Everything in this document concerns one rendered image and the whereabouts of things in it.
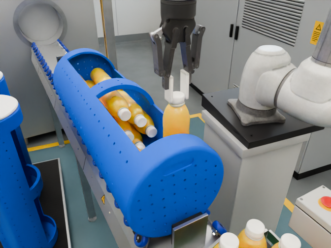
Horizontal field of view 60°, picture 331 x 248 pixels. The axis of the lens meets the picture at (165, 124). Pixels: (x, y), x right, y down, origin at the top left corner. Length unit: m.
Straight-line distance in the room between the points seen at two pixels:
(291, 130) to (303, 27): 1.19
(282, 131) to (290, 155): 0.16
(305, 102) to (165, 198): 0.56
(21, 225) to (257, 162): 1.17
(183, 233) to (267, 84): 0.59
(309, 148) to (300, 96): 1.43
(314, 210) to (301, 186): 1.80
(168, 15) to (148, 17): 5.40
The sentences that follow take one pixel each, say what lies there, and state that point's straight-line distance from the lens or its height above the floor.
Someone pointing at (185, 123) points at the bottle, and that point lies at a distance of 0.73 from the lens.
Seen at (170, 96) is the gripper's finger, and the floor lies 1.32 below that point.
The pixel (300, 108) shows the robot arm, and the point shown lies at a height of 1.17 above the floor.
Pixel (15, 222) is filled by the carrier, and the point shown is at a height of 0.48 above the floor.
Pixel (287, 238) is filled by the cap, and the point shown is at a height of 1.11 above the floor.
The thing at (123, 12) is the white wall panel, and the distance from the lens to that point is 5.86.
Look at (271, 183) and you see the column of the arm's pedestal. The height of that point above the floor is 0.76.
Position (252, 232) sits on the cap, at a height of 1.10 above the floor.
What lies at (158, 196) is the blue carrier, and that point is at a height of 1.12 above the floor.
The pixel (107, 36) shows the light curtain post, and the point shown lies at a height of 1.12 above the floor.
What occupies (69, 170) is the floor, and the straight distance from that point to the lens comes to 2.60.
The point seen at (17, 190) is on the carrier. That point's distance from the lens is 1.52.
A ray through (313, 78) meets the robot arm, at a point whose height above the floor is 1.28.
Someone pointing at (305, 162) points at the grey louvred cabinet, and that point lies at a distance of 2.50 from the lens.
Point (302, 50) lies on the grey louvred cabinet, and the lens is 2.27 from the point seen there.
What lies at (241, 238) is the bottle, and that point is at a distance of 0.71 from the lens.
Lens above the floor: 1.62
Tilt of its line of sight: 32 degrees down
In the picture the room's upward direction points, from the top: straight up
